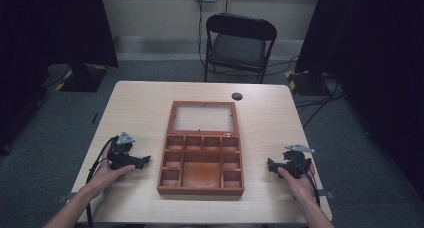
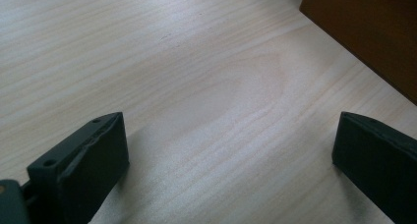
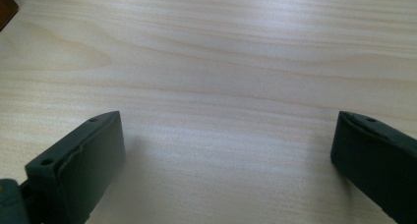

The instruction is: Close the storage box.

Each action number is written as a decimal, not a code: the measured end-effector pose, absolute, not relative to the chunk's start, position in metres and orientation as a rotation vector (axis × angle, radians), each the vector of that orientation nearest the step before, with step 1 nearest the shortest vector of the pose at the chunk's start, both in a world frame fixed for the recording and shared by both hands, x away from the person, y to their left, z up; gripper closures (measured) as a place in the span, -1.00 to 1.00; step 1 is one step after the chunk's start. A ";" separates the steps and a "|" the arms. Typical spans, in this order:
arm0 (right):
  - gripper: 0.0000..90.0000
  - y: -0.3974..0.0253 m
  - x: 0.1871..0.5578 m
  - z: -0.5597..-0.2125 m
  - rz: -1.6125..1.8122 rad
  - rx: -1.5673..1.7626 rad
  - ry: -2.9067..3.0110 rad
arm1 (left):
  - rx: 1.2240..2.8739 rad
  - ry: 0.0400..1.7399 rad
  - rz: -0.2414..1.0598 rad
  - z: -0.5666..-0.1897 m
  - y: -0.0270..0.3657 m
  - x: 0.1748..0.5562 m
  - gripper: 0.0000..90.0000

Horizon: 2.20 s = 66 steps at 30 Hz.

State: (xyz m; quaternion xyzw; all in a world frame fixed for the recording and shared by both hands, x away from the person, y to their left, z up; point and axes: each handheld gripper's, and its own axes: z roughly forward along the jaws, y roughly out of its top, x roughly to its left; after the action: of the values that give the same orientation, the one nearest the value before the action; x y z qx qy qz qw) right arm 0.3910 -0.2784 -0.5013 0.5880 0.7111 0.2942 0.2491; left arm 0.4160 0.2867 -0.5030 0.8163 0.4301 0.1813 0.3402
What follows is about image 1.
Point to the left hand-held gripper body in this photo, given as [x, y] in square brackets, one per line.
[120, 152]

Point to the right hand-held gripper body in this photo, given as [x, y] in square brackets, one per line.
[296, 161]

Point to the wooden compartment box with lid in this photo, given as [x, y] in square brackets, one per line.
[201, 148]

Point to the person's right hand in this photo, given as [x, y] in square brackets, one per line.
[300, 185]

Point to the person's left hand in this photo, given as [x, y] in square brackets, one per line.
[107, 174]

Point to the black stand base yellow stripes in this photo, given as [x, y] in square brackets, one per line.
[83, 78]
[306, 83]

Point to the black folding chair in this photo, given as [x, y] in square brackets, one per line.
[239, 46]

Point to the black curtain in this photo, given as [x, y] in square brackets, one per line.
[50, 31]
[370, 54]

